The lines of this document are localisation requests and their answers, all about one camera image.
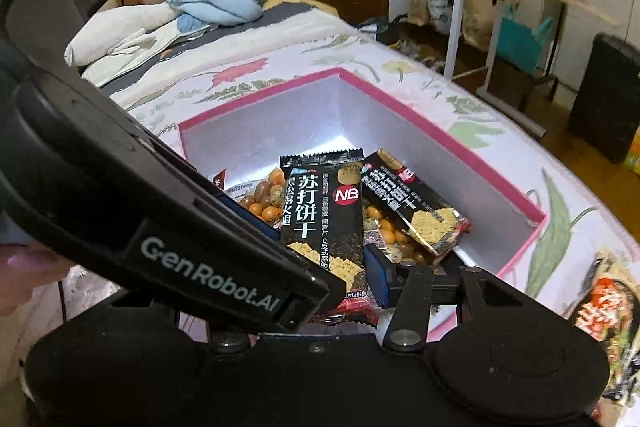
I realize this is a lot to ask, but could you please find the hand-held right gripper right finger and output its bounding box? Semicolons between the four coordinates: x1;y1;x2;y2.
365;244;521;354

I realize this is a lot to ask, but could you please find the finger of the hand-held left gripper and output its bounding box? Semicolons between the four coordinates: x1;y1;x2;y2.
219;190;282;242

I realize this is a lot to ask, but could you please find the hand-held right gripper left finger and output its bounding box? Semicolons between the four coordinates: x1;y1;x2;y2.
102;288;256;354

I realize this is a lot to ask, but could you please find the black cracker packet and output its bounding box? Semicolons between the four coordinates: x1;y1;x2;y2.
361;149;472;266
279;148;382;326

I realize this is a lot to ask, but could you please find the pink cardboard box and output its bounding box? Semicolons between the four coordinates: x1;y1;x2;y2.
177;67;549;344

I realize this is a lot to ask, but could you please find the person's left hand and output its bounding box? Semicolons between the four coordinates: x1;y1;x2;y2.
0;243;77;316

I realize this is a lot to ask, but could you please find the bed with floral sheet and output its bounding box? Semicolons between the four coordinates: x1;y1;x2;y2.
0;0;640;427

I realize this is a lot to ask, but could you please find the dark grey blanket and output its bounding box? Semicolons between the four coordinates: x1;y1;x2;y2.
102;0;342;100

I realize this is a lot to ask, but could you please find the orange green noodle packet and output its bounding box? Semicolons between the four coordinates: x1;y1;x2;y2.
567;249;640;409

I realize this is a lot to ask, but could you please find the teal bag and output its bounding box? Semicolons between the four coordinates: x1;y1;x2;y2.
499;6;554;78

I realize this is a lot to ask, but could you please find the brown paper bag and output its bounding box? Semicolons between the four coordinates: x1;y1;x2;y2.
406;0;497;51

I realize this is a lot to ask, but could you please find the colourful yellow box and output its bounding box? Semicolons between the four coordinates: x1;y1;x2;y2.
622;141;640;174

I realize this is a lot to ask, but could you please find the black suitcase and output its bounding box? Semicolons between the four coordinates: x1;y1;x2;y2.
567;33;640;164

